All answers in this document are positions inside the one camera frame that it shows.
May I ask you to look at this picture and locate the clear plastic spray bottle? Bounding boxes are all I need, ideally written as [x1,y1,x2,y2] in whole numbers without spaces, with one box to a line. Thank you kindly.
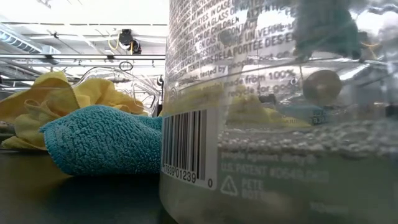
[159,0,398,224]

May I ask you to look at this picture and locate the teal microfiber towel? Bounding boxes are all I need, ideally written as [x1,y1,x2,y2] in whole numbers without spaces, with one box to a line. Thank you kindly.
[39,105,164,177]
[294,0,363,62]

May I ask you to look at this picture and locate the black ceiling spotlight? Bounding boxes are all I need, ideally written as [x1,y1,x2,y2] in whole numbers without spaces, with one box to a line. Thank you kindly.
[129,40,142,55]
[119,29,134,46]

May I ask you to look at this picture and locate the clear plastic basket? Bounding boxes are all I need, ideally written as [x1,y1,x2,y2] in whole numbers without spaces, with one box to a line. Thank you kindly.
[0,66,162,153]

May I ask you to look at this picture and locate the silver spiral ventilation duct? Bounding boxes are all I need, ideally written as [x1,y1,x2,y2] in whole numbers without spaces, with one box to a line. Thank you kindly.
[0,29,62,56]

